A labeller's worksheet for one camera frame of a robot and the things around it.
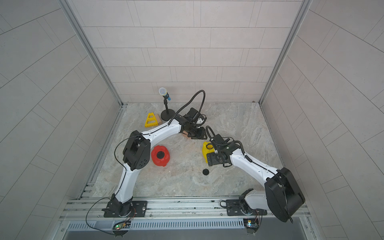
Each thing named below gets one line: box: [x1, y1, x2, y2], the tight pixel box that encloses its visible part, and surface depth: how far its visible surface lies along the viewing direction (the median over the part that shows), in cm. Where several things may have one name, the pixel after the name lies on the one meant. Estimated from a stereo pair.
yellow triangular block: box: [144, 112, 159, 128], surface depth 107 cm
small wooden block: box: [155, 113, 163, 125], surface depth 107 cm
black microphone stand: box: [158, 87, 176, 122], surface depth 108 cm
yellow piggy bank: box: [202, 141, 215, 164], surface depth 85 cm
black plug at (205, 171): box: [202, 168, 210, 176], surface depth 84 cm
